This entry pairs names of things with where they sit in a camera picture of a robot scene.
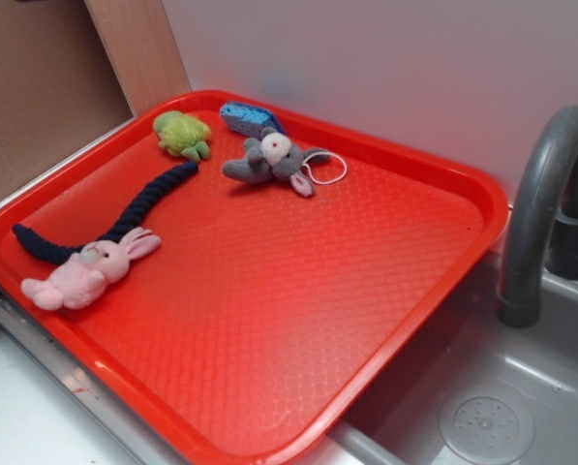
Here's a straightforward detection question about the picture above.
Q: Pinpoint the brown cardboard panel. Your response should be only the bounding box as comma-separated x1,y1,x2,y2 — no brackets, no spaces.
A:
0,1,190,202

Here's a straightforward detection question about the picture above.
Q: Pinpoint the red plastic tray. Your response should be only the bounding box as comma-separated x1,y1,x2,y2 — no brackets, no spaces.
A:
0,91,508,464

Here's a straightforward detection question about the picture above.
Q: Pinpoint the gray plastic faucet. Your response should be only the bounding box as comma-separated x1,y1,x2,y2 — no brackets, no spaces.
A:
497,105,578,328

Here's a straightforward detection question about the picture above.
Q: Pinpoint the pink plush bunny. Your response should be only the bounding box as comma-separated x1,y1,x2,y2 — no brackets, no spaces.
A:
21,227,161,311

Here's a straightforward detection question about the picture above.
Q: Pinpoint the green plush turtle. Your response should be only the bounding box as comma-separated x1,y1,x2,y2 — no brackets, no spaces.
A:
153,110,212,163

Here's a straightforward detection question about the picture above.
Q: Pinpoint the gray plush bunny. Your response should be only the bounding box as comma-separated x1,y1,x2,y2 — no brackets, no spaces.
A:
222,128,348,198

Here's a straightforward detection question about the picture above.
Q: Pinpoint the blue sponge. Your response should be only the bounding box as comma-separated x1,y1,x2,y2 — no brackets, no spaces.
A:
220,101,286,140

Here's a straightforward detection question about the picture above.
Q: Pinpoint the gray plastic sink basin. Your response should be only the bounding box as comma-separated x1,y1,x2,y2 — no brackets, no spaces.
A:
330,254,578,464

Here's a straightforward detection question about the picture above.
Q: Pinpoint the dark blue rope toy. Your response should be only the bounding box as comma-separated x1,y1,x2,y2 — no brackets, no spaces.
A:
12,161,198,265

